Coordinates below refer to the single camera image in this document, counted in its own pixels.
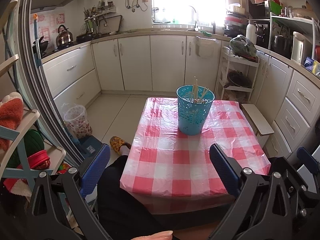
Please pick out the dark straight faucet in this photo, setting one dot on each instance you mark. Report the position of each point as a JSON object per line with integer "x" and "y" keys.
{"x": 214, "y": 27}

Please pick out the white sock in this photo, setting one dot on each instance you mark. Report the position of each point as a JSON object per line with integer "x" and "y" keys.
{"x": 125, "y": 150}

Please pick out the stack of bowls and pots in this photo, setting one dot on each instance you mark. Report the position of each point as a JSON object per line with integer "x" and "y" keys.
{"x": 235, "y": 21}

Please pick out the bright window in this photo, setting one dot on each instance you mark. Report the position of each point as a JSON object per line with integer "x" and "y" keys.
{"x": 187, "y": 0}

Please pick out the curved chrome faucet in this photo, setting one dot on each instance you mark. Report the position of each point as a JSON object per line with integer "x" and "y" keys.
{"x": 196, "y": 20}

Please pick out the green cutting board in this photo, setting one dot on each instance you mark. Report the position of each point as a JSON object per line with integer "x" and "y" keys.
{"x": 275, "y": 10}

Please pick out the bunch of wooden chopsticks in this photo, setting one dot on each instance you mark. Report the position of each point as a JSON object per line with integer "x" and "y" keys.
{"x": 196, "y": 90}

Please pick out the white blue folding shelf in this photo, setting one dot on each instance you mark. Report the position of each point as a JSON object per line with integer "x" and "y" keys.
{"x": 20, "y": 132}

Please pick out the person's black trousered leg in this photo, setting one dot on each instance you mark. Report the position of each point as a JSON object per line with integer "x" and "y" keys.
{"x": 125, "y": 205}

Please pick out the red white checkered tablecloth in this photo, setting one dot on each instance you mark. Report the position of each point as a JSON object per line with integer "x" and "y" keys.
{"x": 180, "y": 162}

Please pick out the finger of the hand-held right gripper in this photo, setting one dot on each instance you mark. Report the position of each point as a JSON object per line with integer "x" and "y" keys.
{"x": 303, "y": 156}

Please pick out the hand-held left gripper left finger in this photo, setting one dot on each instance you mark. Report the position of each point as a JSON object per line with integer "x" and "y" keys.
{"x": 96, "y": 170}

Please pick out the orange plush cloth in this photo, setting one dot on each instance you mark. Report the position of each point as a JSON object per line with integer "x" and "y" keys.
{"x": 11, "y": 115}

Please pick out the wall utensil rack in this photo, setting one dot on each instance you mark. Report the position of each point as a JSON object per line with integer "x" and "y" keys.
{"x": 100, "y": 11}

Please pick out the black cooking pot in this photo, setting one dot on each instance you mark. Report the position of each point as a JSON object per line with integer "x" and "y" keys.
{"x": 85, "y": 38}

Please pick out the blue perforated plastic basket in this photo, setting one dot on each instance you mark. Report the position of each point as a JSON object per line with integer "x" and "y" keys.
{"x": 193, "y": 120}

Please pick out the person's left hand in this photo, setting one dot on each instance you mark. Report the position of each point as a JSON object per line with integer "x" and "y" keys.
{"x": 152, "y": 236}

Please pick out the yellow patterned slipper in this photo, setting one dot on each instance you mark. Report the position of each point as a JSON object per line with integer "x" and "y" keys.
{"x": 117, "y": 142}

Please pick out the white electric water boiler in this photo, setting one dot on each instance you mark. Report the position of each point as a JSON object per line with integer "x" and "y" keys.
{"x": 299, "y": 47}

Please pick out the blue carton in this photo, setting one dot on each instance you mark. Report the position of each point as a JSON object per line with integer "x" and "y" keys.
{"x": 309, "y": 63}

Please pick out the dark framed tray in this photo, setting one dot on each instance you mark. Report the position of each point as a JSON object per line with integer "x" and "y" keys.
{"x": 112, "y": 25}

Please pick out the dark blue box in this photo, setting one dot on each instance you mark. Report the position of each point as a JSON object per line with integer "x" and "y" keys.
{"x": 90, "y": 145}

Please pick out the white tiered storage rack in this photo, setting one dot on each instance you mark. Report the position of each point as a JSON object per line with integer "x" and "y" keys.
{"x": 255, "y": 80}

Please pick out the bagged green vegetables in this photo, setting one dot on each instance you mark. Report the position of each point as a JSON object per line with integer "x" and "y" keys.
{"x": 243, "y": 46}

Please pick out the black frying pan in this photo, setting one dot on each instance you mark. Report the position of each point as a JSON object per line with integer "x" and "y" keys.
{"x": 238, "y": 80}

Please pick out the red wall stickers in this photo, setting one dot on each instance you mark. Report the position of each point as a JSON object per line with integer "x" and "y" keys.
{"x": 53, "y": 21}

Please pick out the small white stool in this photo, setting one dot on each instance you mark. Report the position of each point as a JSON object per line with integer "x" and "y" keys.
{"x": 257, "y": 120}

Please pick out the white kitchen base cabinet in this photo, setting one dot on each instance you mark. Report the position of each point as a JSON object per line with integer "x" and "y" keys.
{"x": 140, "y": 62}
{"x": 67, "y": 72}
{"x": 280, "y": 90}

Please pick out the stainless steel kettle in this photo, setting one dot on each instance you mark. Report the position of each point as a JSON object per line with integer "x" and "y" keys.
{"x": 63, "y": 37}

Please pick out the white hanging door bin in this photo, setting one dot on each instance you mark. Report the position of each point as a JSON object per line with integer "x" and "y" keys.
{"x": 205, "y": 47}

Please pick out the white thermos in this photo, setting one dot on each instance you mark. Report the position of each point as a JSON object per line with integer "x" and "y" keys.
{"x": 250, "y": 33}

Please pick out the black wok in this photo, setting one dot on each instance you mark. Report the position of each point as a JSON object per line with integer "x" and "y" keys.
{"x": 41, "y": 45}

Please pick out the green cloth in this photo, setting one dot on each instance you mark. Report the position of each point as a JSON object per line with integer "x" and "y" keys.
{"x": 206, "y": 33}

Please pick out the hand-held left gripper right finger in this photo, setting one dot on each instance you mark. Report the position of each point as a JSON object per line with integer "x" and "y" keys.
{"x": 223, "y": 170}

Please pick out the black microwave oven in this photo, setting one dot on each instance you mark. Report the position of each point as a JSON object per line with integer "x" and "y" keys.
{"x": 257, "y": 10}

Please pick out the metal sliding door frame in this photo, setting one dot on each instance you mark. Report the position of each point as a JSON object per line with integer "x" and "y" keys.
{"x": 42, "y": 80}

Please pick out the clear patterned trash bin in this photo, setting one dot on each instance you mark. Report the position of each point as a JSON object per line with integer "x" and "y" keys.
{"x": 76, "y": 123}

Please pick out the white countertop shelf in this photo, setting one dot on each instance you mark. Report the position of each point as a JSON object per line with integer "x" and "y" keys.
{"x": 295, "y": 20}

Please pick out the crinkled plastic bag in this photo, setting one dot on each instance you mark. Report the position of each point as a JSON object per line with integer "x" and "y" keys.
{"x": 235, "y": 96}

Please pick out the dark rice cooker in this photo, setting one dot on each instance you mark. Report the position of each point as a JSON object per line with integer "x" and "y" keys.
{"x": 280, "y": 45}

